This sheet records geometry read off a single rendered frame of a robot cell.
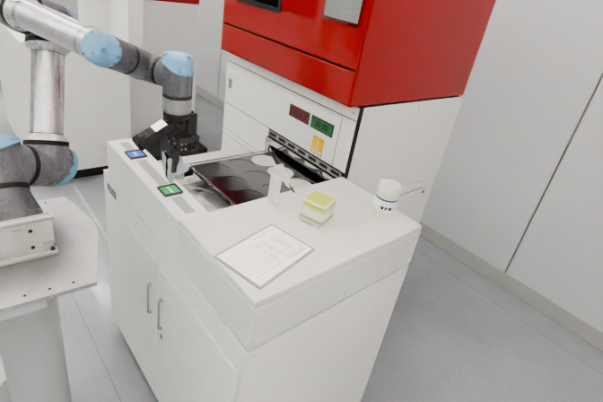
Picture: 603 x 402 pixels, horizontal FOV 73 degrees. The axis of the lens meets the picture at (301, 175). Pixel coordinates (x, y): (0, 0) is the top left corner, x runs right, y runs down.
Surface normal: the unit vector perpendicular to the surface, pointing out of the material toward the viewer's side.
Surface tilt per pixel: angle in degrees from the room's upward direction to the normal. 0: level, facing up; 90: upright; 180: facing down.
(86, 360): 0
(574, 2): 90
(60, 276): 0
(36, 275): 0
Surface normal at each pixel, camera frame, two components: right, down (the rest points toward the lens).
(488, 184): -0.75, 0.18
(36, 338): 0.72, 0.41
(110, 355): 0.16, -0.88
